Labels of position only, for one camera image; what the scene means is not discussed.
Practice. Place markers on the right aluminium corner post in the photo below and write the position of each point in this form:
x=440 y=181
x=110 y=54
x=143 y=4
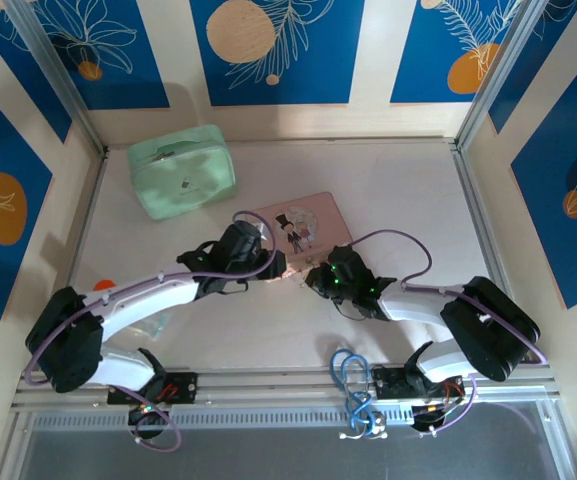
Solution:
x=498 y=70

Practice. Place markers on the clear plastic packet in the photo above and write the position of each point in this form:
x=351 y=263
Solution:
x=155 y=327

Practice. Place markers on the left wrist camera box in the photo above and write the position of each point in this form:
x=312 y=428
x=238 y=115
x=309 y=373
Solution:
x=265 y=236

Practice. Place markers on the right black controller board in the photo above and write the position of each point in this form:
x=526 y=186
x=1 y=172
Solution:
x=430 y=417

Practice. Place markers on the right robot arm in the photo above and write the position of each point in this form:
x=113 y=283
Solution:
x=488 y=325

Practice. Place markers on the aluminium front rail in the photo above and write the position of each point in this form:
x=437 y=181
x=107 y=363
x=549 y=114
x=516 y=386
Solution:
x=278 y=385

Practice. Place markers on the blue poster with orange oval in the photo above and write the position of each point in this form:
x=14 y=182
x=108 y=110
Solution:
x=3 y=200

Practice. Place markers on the small orange object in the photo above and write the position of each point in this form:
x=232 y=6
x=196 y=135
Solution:
x=104 y=285

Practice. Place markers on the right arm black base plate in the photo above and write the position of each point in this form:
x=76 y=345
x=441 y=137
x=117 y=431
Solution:
x=390 y=382

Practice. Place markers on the blue poster with orange fruit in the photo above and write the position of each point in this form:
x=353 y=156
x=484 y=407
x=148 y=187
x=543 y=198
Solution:
x=443 y=55

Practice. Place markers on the blue poster with peach circle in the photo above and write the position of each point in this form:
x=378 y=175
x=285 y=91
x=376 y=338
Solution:
x=278 y=60

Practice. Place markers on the pink tin box with couple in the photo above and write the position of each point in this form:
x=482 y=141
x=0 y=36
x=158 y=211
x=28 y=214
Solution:
x=308 y=220

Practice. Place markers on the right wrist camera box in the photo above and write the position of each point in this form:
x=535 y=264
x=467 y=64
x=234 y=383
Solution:
x=341 y=246

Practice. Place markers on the left aluminium corner post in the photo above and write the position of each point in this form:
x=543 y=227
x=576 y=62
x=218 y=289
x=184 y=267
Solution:
x=53 y=65

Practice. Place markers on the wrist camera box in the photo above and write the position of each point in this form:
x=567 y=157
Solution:
x=265 y=236
x=341 y=246

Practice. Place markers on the black controller board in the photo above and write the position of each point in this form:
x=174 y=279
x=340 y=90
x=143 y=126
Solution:
x=430 y=417
x=148 y=417

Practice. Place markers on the aluminium corner post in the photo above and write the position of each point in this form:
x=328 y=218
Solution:
x=498 y=70
x=53 y=65

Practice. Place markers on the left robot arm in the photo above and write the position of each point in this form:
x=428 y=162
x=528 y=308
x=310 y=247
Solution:
x=133 y=300

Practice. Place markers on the left black controller board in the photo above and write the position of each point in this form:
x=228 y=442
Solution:
x=148 y=417

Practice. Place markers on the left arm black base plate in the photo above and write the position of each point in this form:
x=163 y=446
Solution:
x=183 y=387

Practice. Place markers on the blue poster with white flower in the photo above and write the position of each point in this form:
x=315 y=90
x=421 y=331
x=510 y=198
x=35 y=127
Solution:
x=108 y=55

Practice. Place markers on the mint green zip pouch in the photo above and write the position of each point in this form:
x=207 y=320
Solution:
x=183 y=170

